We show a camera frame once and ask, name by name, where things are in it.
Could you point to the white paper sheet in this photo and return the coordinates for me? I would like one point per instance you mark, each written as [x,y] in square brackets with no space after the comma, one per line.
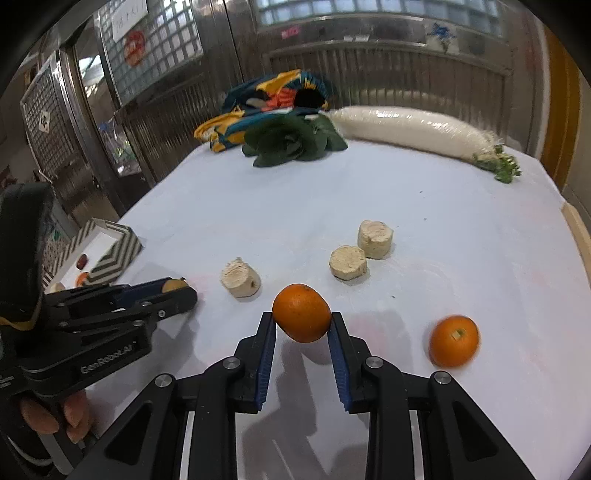
[130,18]

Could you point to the wooden bar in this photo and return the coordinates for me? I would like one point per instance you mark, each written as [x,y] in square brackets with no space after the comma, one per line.
[577,230]

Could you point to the colourful patterned cloth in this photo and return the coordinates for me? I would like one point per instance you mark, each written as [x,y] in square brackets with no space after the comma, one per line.
[258,92]

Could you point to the chevron patterned box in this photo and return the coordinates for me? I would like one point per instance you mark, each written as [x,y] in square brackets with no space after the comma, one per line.
[115,256]

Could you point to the green artificial leaves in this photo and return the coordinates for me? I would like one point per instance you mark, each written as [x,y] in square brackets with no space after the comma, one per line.
[277,141]

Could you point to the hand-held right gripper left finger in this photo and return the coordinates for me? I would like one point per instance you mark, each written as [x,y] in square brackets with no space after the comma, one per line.
[265,364]

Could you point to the blue white sticker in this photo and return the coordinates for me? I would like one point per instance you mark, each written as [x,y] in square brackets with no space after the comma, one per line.
[441,36]

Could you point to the round red door sticker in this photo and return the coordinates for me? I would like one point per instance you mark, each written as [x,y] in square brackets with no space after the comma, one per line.
[134,47]

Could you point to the pale sugarcane piece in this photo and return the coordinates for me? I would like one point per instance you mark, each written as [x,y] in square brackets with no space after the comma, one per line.
[348,262]
[375,238]
[240,278]

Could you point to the wrapped white radish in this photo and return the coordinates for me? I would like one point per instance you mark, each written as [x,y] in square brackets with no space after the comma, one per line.
[406,127]

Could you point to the large brown longan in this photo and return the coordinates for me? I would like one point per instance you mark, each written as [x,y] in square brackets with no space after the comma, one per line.
[173,285]

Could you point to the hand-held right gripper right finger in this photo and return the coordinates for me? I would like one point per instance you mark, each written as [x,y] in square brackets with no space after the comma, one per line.
[339,369]

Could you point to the person's left hand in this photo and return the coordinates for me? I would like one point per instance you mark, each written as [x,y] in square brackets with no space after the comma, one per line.
[51,415]

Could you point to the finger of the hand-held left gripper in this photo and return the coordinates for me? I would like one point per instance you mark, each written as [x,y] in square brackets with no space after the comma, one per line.
[171,302]
[138,290]

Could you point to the red date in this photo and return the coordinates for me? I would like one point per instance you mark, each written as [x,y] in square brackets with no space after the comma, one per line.
[82,262]

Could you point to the orange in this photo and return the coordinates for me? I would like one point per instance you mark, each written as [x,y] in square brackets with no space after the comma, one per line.
[301,314]
[83,278]
[455,340]

